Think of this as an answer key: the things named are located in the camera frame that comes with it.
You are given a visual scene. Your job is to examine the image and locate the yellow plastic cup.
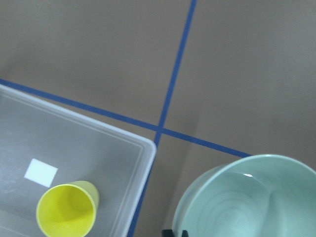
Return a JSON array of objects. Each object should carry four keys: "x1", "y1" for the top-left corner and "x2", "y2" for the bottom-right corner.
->
[{"x1": 36, "y1": 181, "x2": 99, "y2": 237}]

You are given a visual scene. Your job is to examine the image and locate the clear plastic storage box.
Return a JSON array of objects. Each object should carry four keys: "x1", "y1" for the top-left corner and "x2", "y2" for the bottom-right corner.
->
[{"x1": 0, "y1": 86, "x2": 156, "y2": 237}]

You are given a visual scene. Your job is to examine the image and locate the mint green bowl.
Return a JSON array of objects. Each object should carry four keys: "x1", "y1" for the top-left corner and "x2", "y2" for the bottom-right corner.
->
[{"x1": 172, "y1": 155, "x2": 316, "y2": 237}]

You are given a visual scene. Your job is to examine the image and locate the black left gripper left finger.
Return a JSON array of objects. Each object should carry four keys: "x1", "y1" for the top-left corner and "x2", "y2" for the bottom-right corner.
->
[{"x1": 161, "y1": 229, "x2": 174, "y2": 237}]

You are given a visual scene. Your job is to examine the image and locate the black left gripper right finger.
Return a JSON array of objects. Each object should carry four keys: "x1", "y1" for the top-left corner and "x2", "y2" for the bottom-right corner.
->
[{"x1": 181, "y1": 230, "x2": 189, "y2": 237}]

